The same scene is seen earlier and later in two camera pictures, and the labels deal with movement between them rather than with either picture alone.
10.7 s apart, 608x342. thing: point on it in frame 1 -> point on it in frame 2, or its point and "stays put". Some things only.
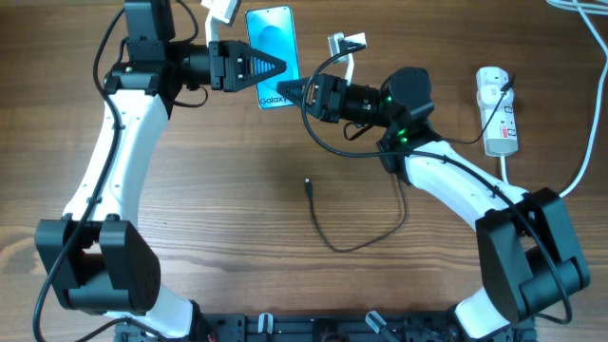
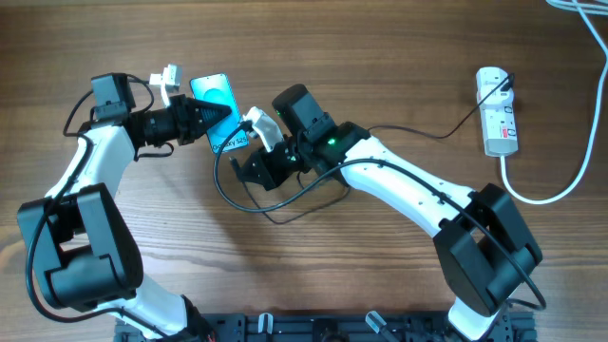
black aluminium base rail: (328, 327) stays put
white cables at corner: (580, 6) stays put
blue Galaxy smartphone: (271, 29) -> (217, 88)
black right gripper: (321, 109) -> (271, 176)
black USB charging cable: (309, 184) -> (446, 136)
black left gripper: (229, 66) -> (186, 119)
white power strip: (501, 135) stays put
